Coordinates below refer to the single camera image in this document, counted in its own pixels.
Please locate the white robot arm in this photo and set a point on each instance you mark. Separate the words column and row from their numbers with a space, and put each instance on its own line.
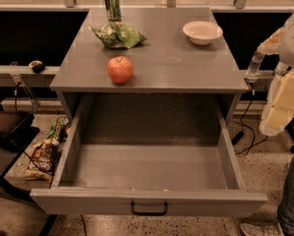
column 286, row 43

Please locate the open grey top drawer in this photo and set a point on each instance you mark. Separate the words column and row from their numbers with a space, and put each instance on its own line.
column 148, row 149

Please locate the black tray cart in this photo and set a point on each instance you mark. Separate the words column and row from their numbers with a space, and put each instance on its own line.
column 16, row 133

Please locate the grey sneaker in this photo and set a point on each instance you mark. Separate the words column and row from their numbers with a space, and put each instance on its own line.
column 261, row 229

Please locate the green snack bag on floor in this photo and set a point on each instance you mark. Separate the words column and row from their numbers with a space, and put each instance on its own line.
column 57, row 129

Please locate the green soda can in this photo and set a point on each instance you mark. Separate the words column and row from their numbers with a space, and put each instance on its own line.
column 113, row 11

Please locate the clear water bottle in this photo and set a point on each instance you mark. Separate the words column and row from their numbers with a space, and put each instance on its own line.
column 255, row 64

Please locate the yellow black tape measure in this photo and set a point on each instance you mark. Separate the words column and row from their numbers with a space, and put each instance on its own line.
column 37, row 66

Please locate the brown snack bag on floor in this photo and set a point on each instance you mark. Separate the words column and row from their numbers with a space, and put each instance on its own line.
column 43, row 162

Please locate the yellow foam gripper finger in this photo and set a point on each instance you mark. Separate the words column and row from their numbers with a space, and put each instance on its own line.
column 279, row 109

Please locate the green jalapeno chip bag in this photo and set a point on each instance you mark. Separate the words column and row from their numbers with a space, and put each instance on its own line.
column 118, row 35

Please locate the black drawer handle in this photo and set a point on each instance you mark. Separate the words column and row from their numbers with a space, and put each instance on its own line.
column 149, row 209

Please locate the white bowl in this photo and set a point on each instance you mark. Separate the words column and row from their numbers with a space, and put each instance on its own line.
column 202, row 33

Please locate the red apple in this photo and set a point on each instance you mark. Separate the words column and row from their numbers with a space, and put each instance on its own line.
column 120, row 70

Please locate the person leg in jeans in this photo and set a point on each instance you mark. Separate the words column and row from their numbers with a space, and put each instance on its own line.
column 285, row 211

